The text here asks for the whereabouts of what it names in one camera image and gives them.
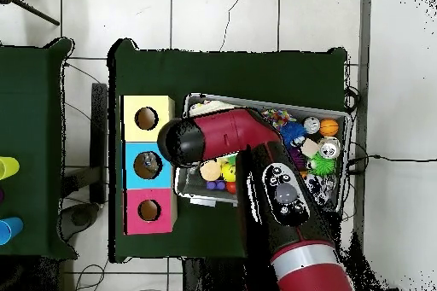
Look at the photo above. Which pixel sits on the crushed clear plastic bottle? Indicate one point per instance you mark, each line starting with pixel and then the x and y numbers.
pixel 149 163

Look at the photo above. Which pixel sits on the green spiky toy with eyes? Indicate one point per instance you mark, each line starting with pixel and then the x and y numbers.
pixel 322 165

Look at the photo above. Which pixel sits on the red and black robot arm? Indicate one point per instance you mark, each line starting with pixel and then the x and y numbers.
pixel 225 130

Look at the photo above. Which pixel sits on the wooden box with three holes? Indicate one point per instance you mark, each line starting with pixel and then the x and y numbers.
pixel 164 103

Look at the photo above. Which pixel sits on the orange round foam ball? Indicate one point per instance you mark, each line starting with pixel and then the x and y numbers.
pixel 210 171

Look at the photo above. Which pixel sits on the yellow smiley ball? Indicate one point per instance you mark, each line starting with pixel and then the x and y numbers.
pixel 229 172

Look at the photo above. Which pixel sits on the cream yellow waffle cloth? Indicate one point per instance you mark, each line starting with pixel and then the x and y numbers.
pixel 205 106

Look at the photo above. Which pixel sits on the purple toy block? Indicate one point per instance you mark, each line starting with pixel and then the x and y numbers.
pixel 215 185

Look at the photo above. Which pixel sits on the colourful dotted cloth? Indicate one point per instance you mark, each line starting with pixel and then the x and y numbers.
pixel 278 117

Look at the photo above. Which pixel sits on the dark green table cloth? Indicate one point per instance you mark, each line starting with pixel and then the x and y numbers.
pixel 239 79

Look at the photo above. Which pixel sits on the blue spiky toy with eyes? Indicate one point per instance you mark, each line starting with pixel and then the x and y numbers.
pixel 293 132

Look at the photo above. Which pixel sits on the small wooden cube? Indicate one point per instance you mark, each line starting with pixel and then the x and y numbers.
pixel 310 147

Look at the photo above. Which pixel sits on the orange toy basketball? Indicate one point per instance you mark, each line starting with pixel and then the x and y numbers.
pixel 329 127

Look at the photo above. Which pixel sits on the green cloth side table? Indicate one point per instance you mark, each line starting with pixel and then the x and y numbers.
pixel 30 117

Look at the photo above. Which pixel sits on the yellow plastic cup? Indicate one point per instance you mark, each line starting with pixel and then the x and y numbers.
pixel 8 167

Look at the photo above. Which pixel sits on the blue plastic cup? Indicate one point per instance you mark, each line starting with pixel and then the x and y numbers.
pixel 10 230

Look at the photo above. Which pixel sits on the black tripod leg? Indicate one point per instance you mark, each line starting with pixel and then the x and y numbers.
pixel 34 10

